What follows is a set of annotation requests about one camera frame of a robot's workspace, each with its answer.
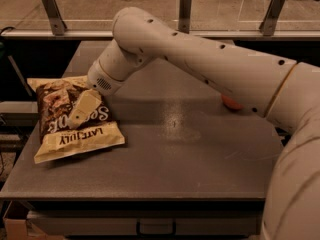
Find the left metal rail bracket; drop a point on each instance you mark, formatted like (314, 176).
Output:
(57, 24)

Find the brown Late July chip bag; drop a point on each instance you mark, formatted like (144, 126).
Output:
(55, 100)

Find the right metal rail bracket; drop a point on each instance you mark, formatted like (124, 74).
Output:
(269, 23)

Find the grey table drawer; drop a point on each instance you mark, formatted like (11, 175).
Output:
(81, 224)

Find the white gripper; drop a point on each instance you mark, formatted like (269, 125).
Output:
(101, 79)

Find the middle metal rail bracket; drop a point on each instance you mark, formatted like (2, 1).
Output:
(184, 15)

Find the metal rail bracket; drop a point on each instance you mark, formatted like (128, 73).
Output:
(269, 23)
(184, 15)
(57, 24)

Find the black drawer handle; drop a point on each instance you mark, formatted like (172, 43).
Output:
(154, 227)

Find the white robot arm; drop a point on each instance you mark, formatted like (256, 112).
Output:
(283, 91)

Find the red apple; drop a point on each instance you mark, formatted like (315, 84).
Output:
(230, 103)

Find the cardboard box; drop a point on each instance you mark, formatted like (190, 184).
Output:
(19, 228)

